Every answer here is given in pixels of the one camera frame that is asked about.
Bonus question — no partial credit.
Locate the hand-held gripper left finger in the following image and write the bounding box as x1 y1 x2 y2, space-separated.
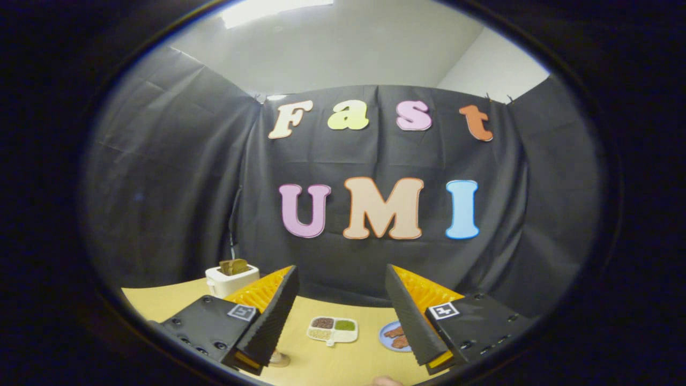
153 264 301 376

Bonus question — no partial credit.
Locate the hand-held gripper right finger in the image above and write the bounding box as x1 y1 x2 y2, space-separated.
384 263 538 376

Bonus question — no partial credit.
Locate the blue plate with food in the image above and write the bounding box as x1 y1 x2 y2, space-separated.
379 321 413 353

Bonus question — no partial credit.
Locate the white toaster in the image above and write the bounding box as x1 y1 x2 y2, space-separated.
205 264 261 299

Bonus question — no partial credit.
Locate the white divided dish with grains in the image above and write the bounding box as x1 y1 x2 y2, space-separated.
307 316 359 347

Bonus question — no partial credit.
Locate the wooden table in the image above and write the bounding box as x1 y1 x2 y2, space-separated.
122 278 468 386

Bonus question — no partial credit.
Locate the black backdrop cloth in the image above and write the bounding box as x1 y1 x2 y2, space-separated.
83 46 605 318

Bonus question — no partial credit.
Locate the ceiling light panel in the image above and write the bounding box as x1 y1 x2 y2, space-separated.
220 0 334 29

